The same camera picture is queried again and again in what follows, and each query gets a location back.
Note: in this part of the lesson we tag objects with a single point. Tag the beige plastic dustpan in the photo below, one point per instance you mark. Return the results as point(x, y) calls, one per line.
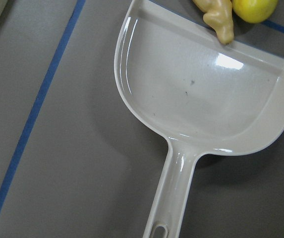
point(200, 96)

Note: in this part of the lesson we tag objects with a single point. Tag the tan toy ginger root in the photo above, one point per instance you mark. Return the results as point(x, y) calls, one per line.
point(218, 15)

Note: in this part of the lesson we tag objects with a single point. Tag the yellow toy lemon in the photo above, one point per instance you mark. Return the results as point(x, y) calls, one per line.
point(254, 11)

